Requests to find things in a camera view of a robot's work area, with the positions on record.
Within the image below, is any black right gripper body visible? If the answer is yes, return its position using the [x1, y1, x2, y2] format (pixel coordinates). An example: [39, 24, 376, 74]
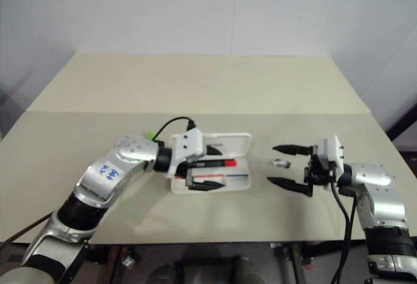
[303, 153, 337, 189]

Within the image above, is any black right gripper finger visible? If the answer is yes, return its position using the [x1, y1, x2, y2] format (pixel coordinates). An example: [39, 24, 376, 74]
[266, 176, 314, 198]
[272, 144, 314, 158]

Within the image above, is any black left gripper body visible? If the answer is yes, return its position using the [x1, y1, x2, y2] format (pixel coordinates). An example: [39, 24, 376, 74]
[177, 155, 207, 189]

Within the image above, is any red capped black marker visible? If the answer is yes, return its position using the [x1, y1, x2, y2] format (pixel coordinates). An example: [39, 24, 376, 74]
[194, 159, 237, 169]

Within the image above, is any short black silver marker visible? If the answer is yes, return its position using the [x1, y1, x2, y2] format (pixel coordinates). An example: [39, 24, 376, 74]
[267, 157, 291, 169]

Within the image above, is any white plastic pencil case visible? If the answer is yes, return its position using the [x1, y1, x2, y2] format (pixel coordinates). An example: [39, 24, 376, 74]
[169, 131, 253, 195]

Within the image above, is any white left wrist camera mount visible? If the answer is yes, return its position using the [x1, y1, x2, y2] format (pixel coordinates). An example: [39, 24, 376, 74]
[165, 128, 207, 180]

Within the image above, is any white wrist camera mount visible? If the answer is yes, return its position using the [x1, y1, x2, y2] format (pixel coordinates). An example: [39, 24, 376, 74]
[165, 128, 207, 180]
[316, 135, 345, 176]

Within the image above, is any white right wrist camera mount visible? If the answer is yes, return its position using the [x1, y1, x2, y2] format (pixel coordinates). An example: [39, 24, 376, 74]
[316, 135, 345, 176]

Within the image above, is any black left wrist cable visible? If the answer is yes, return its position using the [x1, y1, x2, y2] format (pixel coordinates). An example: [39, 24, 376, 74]
[152, 117, 197, 142]

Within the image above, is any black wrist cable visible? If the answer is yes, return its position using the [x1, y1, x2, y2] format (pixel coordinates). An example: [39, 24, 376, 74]
[152, 117, 197, 142]
[328, 163, 359, 284]

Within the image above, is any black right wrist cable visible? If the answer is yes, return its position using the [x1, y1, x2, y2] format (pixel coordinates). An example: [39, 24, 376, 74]
[328, 163, 359, 284]

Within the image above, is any dark metal table frame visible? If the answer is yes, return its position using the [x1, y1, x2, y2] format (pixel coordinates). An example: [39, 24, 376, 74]
[270, 242, 326, 284]

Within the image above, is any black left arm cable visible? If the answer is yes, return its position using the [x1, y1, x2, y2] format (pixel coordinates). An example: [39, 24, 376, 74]
[0, 210, 55, 249]

